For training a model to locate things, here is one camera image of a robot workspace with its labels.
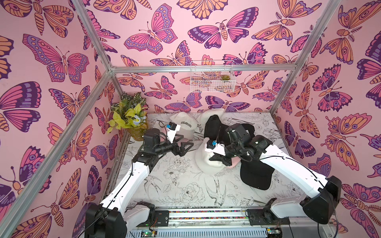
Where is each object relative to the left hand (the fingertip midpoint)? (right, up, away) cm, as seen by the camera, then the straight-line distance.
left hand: (188, 139), depth 75 cm
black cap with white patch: (+44, +4, +31) cm, 53 cm away
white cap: (+12, +16, +37) cm, 42 cm away
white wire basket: (+15, +39, +20) cm, 46 cm away
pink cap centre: (+28, -15, +14) cm, 35 cm away
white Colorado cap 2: (+8, -11, -2) cm, 14 cm away
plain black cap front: (+40, -21, +12) cm, 46 cm away
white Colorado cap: (-2, +9, +28) cm, 29 cm away
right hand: (+12, -7, -3) cm, 14 cm away
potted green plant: (-34, +14, +11) cm, 38 cm away
